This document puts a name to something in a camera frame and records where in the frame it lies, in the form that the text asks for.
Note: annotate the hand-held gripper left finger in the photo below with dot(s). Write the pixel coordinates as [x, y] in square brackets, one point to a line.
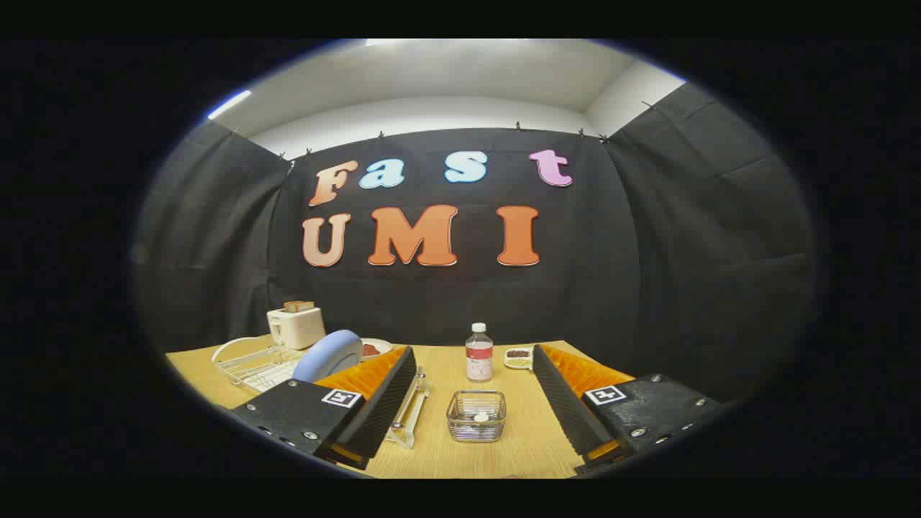
[392, 388]

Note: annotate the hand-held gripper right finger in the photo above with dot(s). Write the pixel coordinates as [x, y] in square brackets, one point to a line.
[557, 396]

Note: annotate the blue plate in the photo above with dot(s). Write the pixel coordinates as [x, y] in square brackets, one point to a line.
[327, 356]

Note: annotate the white spoon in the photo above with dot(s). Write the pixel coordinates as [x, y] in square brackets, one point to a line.
[481, 417]

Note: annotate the white plate with meat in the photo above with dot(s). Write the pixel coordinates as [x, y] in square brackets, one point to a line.
[385, 347]

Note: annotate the white divided condiment dish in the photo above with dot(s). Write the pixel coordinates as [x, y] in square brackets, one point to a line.
[518, 357]

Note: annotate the plastic bottle with red label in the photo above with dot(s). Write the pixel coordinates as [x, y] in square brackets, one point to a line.
[478, 356]

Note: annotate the black backdrop cloth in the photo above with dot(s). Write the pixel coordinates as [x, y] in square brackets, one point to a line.
[575, 288]

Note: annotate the white toaster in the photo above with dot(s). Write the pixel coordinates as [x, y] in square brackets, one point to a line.
[295, 329]

